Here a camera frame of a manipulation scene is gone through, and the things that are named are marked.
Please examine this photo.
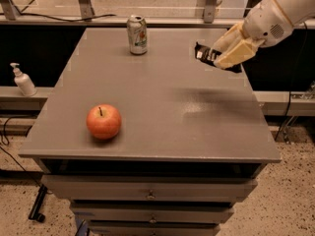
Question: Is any grey drawer cabinet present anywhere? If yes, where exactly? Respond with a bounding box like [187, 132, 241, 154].
[20, 29, 280, 236]

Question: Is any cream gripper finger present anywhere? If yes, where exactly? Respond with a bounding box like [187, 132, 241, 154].
[211, 23, 244, 54]
[214, 38, 265, 70]

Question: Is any black clamp on floor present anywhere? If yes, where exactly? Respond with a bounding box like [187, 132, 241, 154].
[29, 185, 47, 223]

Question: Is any brass middle drawer knob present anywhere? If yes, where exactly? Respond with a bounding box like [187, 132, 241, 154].
[149, 215, 157, 224]

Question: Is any white pump lotion bottle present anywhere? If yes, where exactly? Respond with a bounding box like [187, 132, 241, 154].
[10, 63, 36, 96]

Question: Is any brass top drawer knob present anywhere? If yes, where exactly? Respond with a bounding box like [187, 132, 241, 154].
[146, 190, 156, 201]

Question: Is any green white soda can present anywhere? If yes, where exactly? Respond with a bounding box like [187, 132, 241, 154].
[127, 15, 147, 55]

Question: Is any brass drawer knob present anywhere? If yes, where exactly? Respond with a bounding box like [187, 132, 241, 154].
[146, 190, 156, 201]
[149, 215, 157, 224]

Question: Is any black cable on ledge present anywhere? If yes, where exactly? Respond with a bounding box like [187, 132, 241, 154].
[0, 0, 117, 23]

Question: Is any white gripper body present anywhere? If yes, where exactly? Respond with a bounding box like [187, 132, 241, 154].
[242, 0, 293, 47]

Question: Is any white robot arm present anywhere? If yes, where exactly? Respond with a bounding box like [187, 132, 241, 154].
[211, 0, 315, 69]

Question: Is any red apple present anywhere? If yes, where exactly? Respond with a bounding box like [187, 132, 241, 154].
[86, 104, 122, 140]

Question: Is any black rxbar chocolate bar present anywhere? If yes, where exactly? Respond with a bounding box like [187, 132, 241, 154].
[195, 43, 242, 74]

